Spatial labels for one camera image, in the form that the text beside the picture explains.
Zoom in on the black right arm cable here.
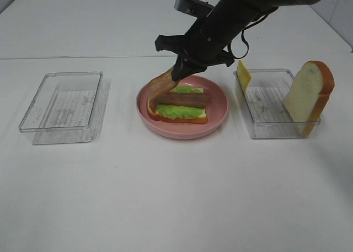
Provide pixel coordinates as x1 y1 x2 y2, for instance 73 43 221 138
227 12 276 60

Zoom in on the clear plastic right container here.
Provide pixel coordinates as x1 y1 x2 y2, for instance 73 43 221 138
234 69 321 140

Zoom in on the bread slice in right container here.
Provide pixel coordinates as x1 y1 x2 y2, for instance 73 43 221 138
283 61 335 137

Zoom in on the clear plastic container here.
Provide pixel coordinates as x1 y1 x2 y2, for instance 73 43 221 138
234 69 321 140
19 71 110 145

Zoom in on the pink round plate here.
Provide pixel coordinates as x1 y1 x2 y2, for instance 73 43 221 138
136 75 229 140

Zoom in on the yellow cheese slice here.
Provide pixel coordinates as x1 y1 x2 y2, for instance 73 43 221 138
236 60 252 93

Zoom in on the bacon strip from container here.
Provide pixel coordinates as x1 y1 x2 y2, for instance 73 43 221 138
157 92 211 108
147 66 179 120

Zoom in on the bread slice from container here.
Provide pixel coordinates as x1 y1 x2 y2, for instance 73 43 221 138
157 90 210 124

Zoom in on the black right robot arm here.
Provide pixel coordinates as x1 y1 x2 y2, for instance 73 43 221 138
155 0 320 81

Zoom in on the green lettuce leaf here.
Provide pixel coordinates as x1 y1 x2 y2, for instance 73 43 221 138
156 85 207 120

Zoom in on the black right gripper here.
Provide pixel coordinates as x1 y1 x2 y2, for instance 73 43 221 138
154 11 234 82

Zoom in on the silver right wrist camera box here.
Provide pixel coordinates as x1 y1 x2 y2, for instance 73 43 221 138
174 0 214 18

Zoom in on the clear plastic left container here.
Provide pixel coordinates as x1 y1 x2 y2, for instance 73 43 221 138
19 71 110 145

